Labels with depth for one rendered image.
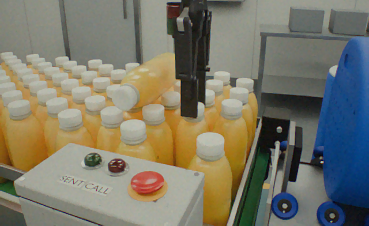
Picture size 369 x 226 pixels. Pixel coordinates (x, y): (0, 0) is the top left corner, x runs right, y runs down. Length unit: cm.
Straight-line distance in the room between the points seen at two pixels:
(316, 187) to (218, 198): 28
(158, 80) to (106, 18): 381
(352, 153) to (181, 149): 28
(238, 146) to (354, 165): 20
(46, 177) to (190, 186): 17
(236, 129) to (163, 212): 28
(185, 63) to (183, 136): 14
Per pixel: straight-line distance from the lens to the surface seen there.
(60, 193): 34
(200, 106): 52
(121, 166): 35
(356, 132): 43
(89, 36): 449
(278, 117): 75
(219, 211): 45
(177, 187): 33
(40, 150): 63
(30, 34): 518
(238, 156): 56
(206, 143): 40
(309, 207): 60
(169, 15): 93
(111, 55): 438
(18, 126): 61
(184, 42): 44
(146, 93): 49
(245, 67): 395
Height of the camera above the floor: 130
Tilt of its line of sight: 22 degrees down
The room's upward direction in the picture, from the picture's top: straight up
